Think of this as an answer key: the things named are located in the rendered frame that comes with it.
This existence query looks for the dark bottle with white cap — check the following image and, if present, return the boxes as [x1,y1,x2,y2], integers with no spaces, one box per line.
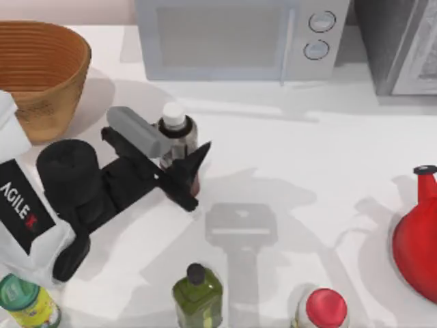
[157,102,203,198]

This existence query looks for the brown woven basket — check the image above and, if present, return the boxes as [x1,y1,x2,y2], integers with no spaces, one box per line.
[0,20,93,146]

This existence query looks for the microwave oven door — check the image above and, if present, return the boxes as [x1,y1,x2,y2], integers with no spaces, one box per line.
[135,0,296,86]

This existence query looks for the green bottle with black cap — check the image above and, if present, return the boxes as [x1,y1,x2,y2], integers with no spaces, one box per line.
[171,262,224,328]

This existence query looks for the yellow can with green lid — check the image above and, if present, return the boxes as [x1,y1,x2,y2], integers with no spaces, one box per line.
[0,273,63,328]

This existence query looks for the pale microwave oven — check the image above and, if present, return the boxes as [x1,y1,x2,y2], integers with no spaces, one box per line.
[133,0,352,87]

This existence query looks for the round microwave knob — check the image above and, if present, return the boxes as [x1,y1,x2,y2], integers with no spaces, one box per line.
[308,10,337,34]
[302,38,331,62]

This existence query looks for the bottle with red cap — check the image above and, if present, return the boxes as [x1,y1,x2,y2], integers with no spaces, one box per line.
[291,287,350,328]

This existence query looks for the grey cabinet with dark inside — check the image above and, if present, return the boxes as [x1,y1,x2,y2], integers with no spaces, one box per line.
[352,0,437,98]

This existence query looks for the red watering can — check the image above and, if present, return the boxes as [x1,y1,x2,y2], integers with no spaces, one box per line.
[391,164,437,302]

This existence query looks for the microwave door handle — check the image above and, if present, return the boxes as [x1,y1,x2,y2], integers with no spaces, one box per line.
[279,8,296,87]

